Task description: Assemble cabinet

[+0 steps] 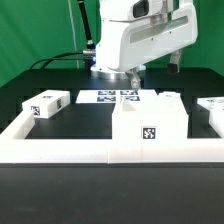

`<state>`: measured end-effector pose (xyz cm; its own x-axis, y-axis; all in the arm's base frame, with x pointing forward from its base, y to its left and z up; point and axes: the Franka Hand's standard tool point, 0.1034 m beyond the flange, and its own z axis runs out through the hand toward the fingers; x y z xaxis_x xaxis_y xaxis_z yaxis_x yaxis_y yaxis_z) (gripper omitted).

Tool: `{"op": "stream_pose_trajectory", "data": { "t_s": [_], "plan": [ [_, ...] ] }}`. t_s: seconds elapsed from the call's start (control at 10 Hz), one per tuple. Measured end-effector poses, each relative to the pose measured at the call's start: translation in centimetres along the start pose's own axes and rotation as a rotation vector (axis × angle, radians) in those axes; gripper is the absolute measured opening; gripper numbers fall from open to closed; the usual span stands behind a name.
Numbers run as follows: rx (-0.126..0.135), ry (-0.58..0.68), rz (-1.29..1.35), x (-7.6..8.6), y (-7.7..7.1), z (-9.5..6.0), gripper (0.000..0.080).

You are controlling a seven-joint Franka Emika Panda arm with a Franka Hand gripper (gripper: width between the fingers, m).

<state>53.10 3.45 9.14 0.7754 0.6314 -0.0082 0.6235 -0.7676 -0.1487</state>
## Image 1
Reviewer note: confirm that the white cabinet body box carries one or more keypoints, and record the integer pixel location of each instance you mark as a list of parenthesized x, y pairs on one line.
[(155, 117)]

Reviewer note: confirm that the white block with marker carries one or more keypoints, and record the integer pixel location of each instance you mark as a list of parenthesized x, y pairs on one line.
[(47, 103)]

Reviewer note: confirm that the white U-shaped fence frame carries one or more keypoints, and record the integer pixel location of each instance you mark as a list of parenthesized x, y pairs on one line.
[(16, 148)]

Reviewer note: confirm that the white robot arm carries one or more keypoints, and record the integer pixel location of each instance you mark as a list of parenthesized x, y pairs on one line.
[(99, 69)]

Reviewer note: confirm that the white marker base sheet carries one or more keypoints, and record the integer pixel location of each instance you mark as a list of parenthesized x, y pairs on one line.
[(113, 96)]

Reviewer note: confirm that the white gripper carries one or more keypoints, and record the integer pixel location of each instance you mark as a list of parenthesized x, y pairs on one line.
[(140, 32)]

